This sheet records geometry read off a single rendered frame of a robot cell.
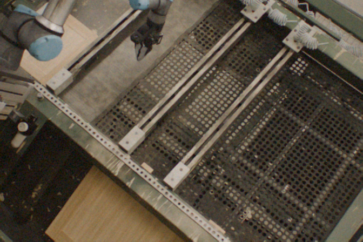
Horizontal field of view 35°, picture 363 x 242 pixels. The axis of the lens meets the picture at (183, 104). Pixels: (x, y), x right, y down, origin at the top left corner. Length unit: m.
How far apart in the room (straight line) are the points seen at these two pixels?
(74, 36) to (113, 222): 0.99
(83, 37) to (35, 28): 1.00
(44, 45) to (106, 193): 1.13
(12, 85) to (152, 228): 1.07
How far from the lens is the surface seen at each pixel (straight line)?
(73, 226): 3.14
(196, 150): 2.80
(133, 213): 3.00
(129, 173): 2.75
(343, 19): 3.70
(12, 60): 2.29
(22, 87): 2.44
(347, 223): 2.87
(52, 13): 2.15
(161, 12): 2.47
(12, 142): 2.91
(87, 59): 3.01
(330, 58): 3.18
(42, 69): 3.06
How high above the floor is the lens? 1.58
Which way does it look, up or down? 7 degrees down
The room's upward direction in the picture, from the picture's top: 36 degrees clockwise
